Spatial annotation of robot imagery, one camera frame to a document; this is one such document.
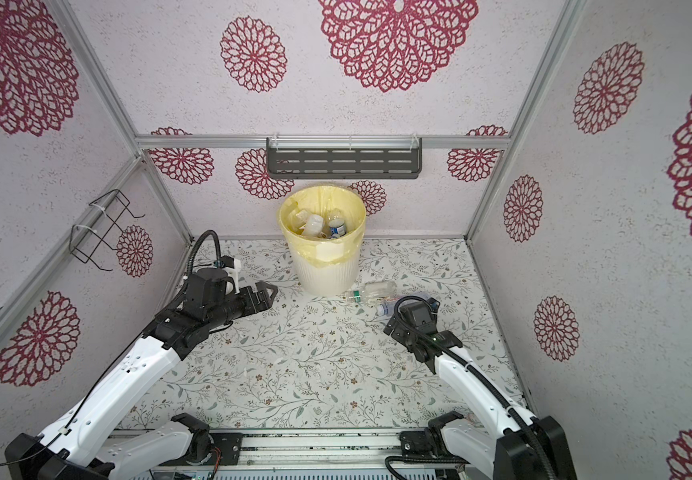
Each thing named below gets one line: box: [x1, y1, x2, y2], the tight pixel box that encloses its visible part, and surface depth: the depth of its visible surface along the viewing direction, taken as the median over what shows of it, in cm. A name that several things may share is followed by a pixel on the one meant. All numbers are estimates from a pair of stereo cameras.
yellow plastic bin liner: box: [278, 185, 367, 266], surface depth 89 cm
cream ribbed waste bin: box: [292, 255, 359, 298], surface depth 105 cm
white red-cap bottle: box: [304, 214, 324, 237], surface depth 93 cm
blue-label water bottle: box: [295, 209, 308, 225], surface depth 99 cm
